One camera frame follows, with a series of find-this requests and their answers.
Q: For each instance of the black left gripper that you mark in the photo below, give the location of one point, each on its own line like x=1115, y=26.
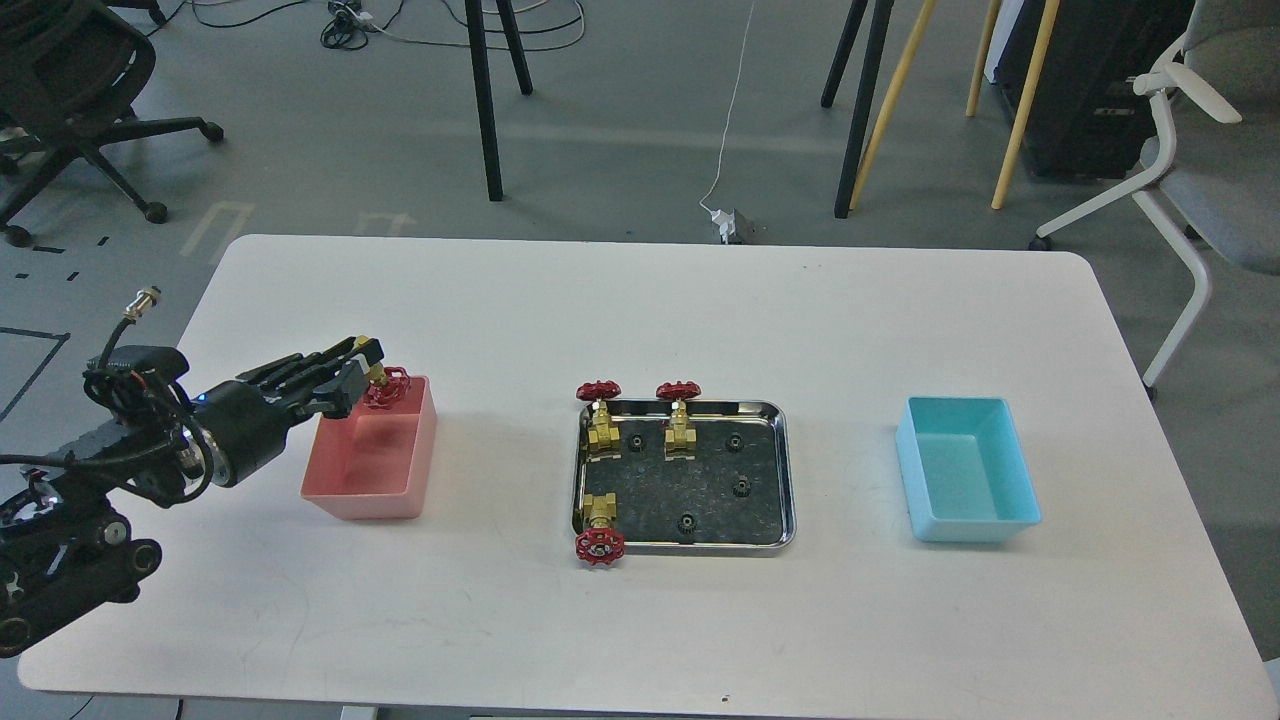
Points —
x=245, y=421

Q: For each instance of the brass valve red handle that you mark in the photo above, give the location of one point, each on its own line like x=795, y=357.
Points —
x=393, y=386

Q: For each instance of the stainless steel tray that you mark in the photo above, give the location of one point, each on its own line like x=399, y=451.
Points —
x=653, y=493

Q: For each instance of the brass valve top middle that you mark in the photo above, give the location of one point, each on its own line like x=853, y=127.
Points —
x=680, y=436

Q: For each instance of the black office chair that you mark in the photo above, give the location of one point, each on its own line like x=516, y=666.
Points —
x=70, y=71

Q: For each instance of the brass valve bottom left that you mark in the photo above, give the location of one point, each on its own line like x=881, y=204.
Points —
x=598, y=541

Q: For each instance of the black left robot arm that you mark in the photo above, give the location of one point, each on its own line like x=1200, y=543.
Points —
x=66, y=550

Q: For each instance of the blue plastic box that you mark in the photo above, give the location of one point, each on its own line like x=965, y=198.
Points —
x=963, y=471

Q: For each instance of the black cabinet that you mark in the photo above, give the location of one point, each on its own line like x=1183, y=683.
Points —
x=1085, y=120

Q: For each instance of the white grey office chair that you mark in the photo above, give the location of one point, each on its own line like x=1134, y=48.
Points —
x=1211, y=170

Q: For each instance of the pink plastic box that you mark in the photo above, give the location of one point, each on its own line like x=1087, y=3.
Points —
x=374, y=465

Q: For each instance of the brass valve top left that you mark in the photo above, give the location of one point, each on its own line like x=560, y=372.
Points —
x=603, y=435

